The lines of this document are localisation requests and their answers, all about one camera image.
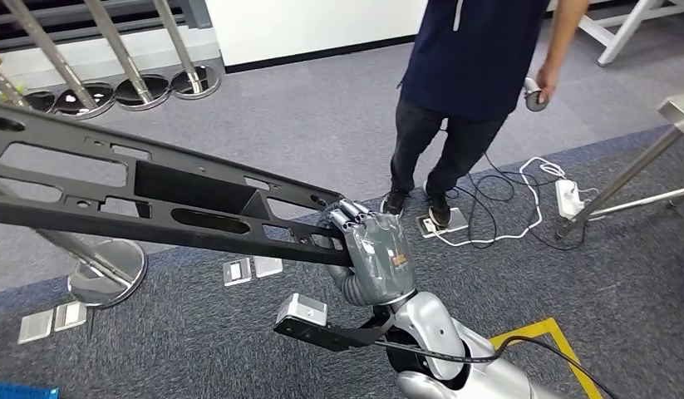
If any long black plastic bracket part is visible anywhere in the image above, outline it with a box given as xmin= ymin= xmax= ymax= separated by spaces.
xmin=0 ymin=101 xmax=357 ymax=269

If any white metal frame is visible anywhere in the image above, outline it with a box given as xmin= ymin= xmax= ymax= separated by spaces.
xmin=578 ymin=0 xmax=684 ymax=68

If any person's hand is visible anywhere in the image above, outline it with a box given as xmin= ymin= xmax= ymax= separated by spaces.
xmin=534 ymin=59 xmax=560 ymax=104

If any white handheld controller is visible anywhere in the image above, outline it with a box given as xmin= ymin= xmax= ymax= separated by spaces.
xmin=522 ymin=76 xmax=550 ymax=114

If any white power strip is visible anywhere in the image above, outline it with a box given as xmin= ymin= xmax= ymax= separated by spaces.
xmin=554 ymin=179 xmax=587 ymax=221

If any white power cable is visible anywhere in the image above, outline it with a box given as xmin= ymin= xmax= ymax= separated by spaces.
xmin=429 ymin=156 xmax=600 ymax=249

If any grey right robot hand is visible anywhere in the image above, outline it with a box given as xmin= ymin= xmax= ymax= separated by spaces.
xmin=321 ymin=198 xmax=418 ymax=308

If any black-topped chrome stanchion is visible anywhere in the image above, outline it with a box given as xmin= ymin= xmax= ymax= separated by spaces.
xmin=36 ymin=226 xmax=149 ymax=309

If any person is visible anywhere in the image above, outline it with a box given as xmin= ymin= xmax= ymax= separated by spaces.
xmin=380 ymin=0 xmax=590 ymax=229

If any black floor cable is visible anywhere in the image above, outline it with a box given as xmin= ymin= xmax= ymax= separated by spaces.
xmin=445 ymin=151 xmax=590 ymax=253

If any plain metal floor plate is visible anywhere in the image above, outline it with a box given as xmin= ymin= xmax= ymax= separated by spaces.
xmin=253 ymin=255 xmax=283 ymax=279
xmin=17 ymin=309 xmax=55 ymax=346

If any yellow floor tape marking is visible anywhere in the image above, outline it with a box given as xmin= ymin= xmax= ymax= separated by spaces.
xmin=487 ymin=318 xmax=604 ymax=399

